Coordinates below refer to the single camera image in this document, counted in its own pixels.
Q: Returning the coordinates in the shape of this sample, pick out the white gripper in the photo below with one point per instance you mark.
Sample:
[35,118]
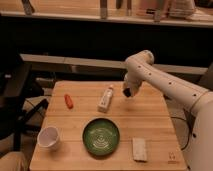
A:
[134,88]

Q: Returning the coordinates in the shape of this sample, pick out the black eraser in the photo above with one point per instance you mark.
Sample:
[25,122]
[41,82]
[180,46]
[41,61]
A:
[127,92]

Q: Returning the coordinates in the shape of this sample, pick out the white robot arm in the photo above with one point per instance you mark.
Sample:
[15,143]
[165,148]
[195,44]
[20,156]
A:
[193,98]

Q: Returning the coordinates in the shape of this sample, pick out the green ceramic plate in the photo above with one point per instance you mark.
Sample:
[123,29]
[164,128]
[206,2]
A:
[101,137]

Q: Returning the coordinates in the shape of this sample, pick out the white ceramic cup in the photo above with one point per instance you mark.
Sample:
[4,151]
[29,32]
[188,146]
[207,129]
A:
[49,138]

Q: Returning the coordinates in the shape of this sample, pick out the white glue bottle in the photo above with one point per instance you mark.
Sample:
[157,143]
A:
[105,100]

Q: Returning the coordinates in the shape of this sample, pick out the white sponge block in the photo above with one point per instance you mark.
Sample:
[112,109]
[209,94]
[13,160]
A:
[139,149]

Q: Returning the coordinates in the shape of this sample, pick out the grey metal bench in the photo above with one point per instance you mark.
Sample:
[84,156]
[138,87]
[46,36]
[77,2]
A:
[70,67]

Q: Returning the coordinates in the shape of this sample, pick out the black office chair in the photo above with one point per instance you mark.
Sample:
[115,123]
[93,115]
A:
[13,118]

